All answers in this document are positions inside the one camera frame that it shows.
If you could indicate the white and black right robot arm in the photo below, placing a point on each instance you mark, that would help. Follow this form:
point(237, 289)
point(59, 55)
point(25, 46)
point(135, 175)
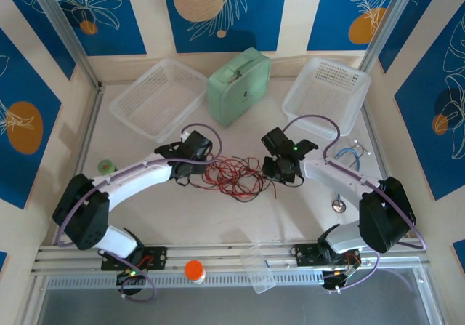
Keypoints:
point(334, 174)

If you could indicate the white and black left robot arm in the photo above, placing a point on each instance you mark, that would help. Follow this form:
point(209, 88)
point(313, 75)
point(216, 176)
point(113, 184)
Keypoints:
point(138, 176)

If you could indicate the blue stethoscope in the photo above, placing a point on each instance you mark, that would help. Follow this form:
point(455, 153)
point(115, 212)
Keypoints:
point(338, 206)

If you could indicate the green battery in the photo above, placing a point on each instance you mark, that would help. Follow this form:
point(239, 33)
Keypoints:
point(105, 165)

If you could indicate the white perforated plastic basket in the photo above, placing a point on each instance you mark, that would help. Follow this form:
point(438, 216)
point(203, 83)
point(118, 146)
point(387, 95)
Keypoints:
point(327, 92)
point(160, 96)

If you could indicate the mint green zip case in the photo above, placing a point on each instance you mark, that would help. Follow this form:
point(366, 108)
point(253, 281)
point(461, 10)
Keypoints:
point(236, 92)

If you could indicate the orange capped white bottle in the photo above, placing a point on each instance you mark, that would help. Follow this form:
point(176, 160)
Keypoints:
point(194, 271)

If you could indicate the clear plastic container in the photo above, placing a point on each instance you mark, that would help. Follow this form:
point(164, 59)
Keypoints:
point(257, 268)

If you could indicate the aluminium table edge rail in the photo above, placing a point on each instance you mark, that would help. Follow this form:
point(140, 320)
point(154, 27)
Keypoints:
point(374, 139)
point(89, 128)

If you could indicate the long aluminium mounting rail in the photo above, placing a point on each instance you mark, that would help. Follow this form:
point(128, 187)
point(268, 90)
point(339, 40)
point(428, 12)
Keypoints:
point(225, 256)

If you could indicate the aluminium frame post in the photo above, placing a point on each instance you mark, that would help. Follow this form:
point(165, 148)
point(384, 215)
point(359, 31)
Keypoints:
point(388, 19)
point(67, 30)

